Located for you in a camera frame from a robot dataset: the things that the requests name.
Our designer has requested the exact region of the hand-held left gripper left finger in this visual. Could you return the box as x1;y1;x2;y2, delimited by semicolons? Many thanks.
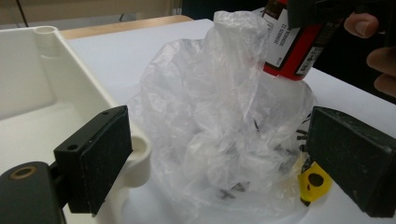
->
53;105;134;217

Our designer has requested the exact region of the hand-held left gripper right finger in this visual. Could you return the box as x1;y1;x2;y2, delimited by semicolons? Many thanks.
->
306;105;396;218

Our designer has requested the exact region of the red black box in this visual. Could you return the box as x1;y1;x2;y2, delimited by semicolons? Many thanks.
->
252;0;339;82

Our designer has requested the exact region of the white plastic bin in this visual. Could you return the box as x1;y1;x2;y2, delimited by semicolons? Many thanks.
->
0;25;153;224

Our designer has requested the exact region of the clear plastic bag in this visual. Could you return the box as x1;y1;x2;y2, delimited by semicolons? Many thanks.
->
124;10;333;218

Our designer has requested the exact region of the light wooden furniture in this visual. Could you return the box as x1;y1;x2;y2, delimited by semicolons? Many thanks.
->
0;0;174;31

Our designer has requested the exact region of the black hanging cable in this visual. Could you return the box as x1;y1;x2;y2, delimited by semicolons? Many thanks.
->
15;0;30;28

